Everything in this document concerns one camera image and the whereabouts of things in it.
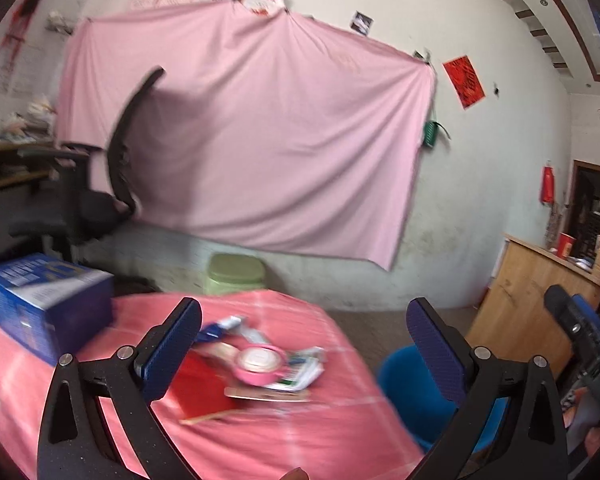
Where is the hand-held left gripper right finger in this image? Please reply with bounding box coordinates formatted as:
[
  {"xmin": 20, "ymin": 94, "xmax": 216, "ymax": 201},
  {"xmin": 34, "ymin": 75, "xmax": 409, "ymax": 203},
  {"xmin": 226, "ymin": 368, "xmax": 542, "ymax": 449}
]
[{"xmin": 406, "ymin": 297, "xmax": 570, "ymax": 480}]

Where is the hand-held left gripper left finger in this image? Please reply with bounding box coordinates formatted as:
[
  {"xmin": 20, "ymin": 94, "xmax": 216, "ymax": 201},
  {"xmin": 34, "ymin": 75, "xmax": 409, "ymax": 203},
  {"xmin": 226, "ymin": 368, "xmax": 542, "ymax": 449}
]
[{"xmin": 37, "ymin": 297, "xmax": 203, "ymax": 480}]

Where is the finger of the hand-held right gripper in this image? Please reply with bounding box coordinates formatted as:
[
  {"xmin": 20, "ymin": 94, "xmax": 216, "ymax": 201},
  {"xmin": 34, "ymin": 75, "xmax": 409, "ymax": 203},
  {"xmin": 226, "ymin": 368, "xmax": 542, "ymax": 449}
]
[{"xmin": 544, "ymin": 285, "xmax": 600, "ymax": 361}]

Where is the blue plastic bin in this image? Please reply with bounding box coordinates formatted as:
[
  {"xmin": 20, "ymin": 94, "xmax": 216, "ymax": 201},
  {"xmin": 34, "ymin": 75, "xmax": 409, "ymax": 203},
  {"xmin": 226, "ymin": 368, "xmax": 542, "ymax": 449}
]
[{"xmin": 376, "ymin": 345, "xmax": 508, "ymax": 456}]

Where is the white printed sachet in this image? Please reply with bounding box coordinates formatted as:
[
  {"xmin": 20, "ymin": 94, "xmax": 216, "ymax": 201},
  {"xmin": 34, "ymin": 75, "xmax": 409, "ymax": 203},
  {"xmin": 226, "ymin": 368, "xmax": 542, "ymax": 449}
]
[{"xmin": 275, "ymin": 346, "xmax": 327, "ymax": 392}]

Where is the red paper packet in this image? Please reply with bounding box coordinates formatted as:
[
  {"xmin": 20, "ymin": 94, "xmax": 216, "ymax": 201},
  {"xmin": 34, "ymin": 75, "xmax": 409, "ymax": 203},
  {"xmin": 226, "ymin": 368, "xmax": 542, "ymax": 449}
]
[{"xmin": 172, "ymin": 350, "xmax": 236, "ymax": 423}]

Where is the blue white wrapper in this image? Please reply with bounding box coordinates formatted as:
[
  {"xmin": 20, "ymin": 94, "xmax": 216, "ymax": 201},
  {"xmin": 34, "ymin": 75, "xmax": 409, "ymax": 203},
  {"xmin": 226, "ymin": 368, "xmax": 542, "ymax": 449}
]
[{"xmin": 197, "ymin": 315, "xmax": 261, "ymax": 343}]

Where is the wooden cabinet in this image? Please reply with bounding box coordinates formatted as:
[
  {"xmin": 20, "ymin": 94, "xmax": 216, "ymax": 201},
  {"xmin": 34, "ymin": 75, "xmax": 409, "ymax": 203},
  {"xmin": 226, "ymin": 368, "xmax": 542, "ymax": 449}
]
[{"xmin": 465, "ymin": 232, "xmax": 600, "ymax": 381}]

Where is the pink tape roll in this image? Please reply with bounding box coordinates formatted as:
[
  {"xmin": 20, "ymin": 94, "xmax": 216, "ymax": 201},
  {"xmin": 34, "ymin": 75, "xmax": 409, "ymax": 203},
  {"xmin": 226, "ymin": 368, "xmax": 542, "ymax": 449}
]
[{"xmin": 231, "ymin": 345, "xmax": 288, "ymax": 387}]

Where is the green plastic stool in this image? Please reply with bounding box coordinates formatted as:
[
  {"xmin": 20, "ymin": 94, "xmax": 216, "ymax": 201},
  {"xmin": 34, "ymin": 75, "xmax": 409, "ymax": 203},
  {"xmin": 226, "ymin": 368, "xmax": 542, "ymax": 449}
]
[{"xmin": 202, "ymin": 253, "xmax": 267, "ymax": 295}]

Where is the beige card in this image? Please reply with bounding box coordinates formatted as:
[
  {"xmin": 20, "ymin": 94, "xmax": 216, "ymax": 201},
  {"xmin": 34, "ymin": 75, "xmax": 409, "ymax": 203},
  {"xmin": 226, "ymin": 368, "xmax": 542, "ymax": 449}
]
[{"xmin": 224, "ymin": 386, "xmax": 311, "ymax": 403}]

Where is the pink checked tablecloth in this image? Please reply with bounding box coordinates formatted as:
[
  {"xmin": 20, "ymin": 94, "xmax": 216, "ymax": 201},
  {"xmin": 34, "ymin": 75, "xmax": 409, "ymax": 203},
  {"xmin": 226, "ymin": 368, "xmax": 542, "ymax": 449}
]
[{"xmin": 0, "ymin": 289, "xmax": 426, "ymax": 480}]

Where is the small red hanging ornament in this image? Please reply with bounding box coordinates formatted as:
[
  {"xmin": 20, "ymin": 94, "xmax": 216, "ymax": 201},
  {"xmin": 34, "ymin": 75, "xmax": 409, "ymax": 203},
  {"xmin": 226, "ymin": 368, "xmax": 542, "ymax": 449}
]
[{"xmin": 540, "ymin": 162, "xmax": 556, "ymax": 205}]

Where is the blue cardboard box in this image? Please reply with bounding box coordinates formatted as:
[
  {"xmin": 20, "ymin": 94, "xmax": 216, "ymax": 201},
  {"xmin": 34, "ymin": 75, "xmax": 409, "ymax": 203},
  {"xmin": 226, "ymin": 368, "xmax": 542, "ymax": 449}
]
[{"xmin": 0, "ymin": 252, "xmax": 115, "ymax": 366}]

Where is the black office chair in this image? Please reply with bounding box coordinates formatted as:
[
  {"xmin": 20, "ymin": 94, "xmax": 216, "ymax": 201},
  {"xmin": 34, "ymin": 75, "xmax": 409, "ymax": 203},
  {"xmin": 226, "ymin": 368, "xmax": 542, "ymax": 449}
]
[{"xmin": 7, "ymin": 66, "xmax": 166, "ymax": 261}]

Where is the green hanging item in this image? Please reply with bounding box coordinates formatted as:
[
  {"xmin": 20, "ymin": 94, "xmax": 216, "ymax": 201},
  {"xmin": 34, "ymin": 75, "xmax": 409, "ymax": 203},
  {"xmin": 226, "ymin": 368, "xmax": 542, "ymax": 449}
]
[{"xmin": 422, "ymin": 120, "xmax": 451, "ymax": 148}]

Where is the wooden desk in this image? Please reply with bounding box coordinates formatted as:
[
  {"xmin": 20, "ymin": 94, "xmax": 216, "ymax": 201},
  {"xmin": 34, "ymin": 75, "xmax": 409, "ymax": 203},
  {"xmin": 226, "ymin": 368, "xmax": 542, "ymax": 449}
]
[{"xmin": 0, "ymin": 142, "xmax": 56, "ymax": 196}]

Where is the red black hanging ornament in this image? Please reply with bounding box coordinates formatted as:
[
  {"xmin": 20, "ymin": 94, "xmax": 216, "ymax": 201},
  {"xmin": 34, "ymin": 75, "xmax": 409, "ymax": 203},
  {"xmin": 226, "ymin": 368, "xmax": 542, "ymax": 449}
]
[{"xmin": 0, "ymin": 0, "xmax": 45, "ymax": 68}]

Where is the dark wooden door frame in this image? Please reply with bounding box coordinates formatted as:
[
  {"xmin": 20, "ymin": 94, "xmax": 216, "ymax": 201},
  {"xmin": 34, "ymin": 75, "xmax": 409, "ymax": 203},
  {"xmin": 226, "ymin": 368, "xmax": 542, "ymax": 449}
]
[{"xmin": 570, "ymin": 160, "xmax": 600, "ymax": 261}]

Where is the pink wall cloth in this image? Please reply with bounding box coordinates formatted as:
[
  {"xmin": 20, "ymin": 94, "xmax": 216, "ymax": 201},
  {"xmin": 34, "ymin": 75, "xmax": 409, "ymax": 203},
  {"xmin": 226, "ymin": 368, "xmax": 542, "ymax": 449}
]
[{"xmin": 55, "ymin": 2, "xmax": 438, "ymax": 272}]

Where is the red wall poster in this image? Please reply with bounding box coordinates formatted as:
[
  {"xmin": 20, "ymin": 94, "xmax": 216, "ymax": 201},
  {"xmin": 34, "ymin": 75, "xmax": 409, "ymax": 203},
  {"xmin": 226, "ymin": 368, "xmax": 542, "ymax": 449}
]
[{"xmin": 441, "ymin": 55, "xmax": 486, "ymax": 110}]

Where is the small wall photo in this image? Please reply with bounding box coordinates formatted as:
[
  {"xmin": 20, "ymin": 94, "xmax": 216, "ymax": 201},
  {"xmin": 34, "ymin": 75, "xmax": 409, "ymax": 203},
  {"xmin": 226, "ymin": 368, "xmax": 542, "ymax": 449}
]
[{"xmin": 350, "ymin": 11, "xmax": 374, "ymax": 36}]

